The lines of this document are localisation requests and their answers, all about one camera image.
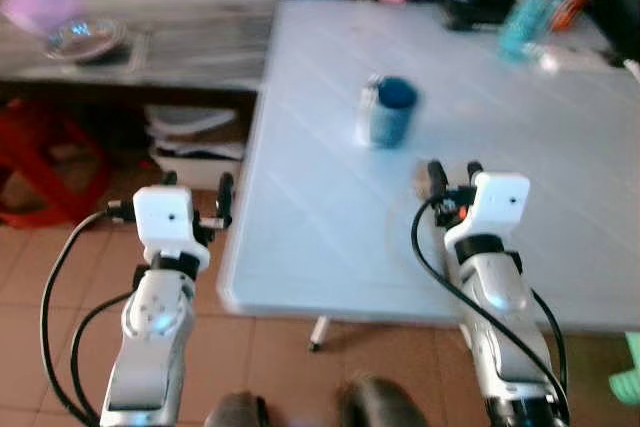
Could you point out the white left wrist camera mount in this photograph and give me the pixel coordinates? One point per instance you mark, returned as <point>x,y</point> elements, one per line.
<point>165,219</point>

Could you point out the purple plastic bowl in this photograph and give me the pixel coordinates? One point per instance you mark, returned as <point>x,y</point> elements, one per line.
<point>40,5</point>

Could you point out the green plastic stool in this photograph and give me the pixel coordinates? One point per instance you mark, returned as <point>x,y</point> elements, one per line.
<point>632,367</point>

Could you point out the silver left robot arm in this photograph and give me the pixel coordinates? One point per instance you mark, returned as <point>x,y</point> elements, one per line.
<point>150,347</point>

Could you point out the white folding table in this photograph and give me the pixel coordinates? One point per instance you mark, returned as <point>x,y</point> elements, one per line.
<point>450,257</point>

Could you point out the black object on table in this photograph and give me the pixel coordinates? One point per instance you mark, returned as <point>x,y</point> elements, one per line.
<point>470,5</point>

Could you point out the clear glass bowl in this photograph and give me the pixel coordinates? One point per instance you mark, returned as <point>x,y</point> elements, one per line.
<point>85,40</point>

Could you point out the teal plastic bottle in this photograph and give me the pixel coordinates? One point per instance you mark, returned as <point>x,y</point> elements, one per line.
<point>530,12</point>

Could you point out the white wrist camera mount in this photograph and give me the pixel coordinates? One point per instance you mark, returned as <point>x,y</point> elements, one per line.
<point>165,219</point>
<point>490,212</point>

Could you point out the red plastic stool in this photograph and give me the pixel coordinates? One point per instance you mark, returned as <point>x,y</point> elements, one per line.
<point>45,162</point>

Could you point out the blue cup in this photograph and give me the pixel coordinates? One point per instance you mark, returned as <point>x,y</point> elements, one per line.
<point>390,117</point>

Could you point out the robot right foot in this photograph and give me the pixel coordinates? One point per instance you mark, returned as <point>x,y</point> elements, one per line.
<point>378,405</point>

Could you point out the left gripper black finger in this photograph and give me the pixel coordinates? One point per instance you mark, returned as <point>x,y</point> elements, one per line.
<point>170,179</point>
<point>225,197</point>

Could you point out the white stacked containers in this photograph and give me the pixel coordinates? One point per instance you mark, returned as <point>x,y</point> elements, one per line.
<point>195,137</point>

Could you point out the orange small object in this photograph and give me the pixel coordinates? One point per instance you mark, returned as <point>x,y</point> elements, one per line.
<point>563,7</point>

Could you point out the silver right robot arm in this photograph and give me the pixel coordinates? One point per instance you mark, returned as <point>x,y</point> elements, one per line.
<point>505,327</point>

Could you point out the grey stone counter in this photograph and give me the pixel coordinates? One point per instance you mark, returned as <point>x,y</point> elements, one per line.
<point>190,47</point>

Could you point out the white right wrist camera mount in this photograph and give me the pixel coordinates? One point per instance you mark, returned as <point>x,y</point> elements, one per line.
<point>490,212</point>

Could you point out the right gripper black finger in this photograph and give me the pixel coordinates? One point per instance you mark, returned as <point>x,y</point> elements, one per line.
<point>474,169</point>
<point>437,179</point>

